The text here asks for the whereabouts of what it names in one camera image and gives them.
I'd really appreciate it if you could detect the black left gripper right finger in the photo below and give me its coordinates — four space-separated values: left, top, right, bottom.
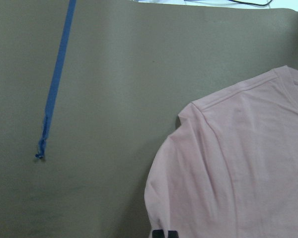
168 231 178 238

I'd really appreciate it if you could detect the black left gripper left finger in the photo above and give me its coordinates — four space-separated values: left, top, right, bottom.
151 230 165 238

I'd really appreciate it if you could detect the pink Snoopy t-shirt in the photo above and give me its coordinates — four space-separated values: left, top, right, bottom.
145 66 298 238

